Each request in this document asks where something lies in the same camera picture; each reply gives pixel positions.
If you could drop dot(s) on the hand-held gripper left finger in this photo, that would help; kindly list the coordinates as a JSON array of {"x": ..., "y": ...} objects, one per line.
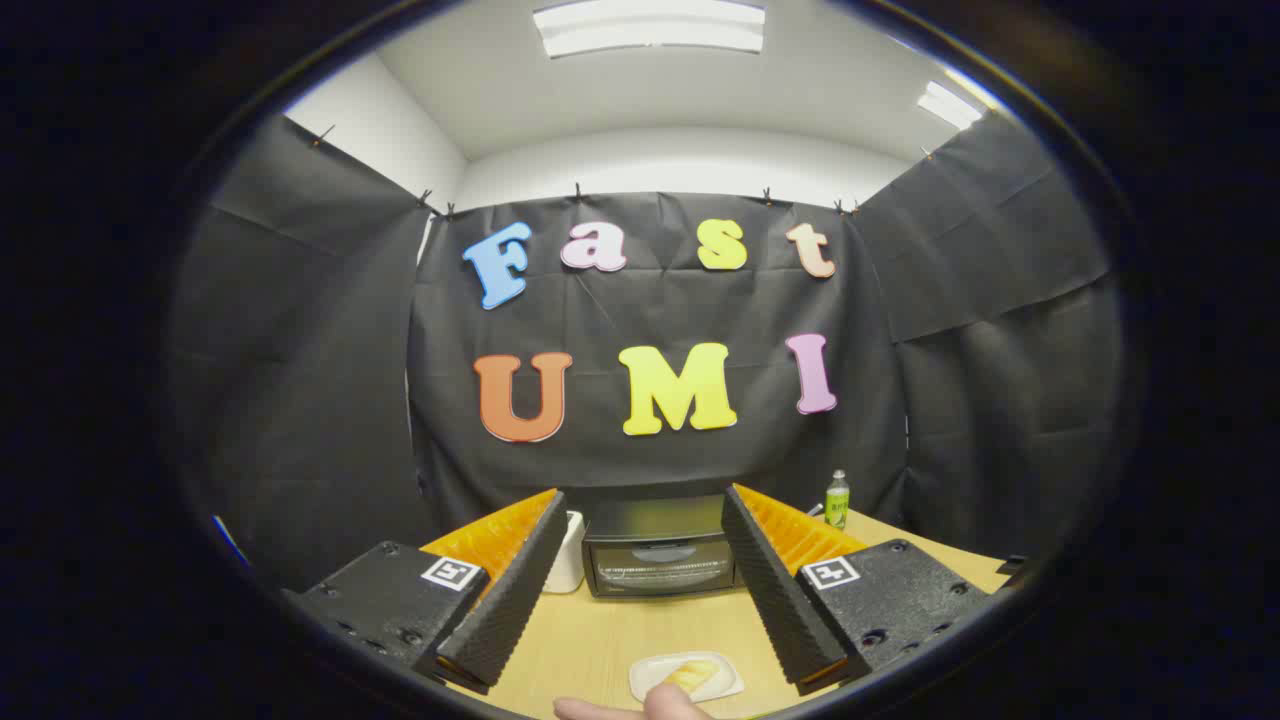
[{"x": 505, "y": 600}]

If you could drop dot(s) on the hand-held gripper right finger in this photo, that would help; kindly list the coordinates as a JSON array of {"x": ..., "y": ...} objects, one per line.
[{"x": 775, "y": 590}]

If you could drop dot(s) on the golden bread roll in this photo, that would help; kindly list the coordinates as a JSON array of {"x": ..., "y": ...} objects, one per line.
[{"x": 693, "y": 675}]

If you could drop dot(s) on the black toaster oven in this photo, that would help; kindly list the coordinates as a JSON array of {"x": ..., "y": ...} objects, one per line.
[{"x": 655, "y": 520}]

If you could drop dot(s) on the white bread toaster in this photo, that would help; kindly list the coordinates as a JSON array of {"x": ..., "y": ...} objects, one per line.
[{"x": 570, "y": 560}]

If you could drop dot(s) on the green drink bottle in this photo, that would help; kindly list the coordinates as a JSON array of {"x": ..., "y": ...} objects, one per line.
[{"x": 837, "y": 500}]

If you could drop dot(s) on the white plate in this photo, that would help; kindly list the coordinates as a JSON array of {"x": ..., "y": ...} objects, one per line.
[{"x": 650, "y": 678}]

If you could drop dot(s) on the small ceiling light panel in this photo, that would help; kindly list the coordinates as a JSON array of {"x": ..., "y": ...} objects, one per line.
[{"x": 948, "y": 105}]

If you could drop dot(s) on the long ceiling light panel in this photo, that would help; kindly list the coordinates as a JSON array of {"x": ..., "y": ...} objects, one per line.
[{"x": 650, "y": 25}]

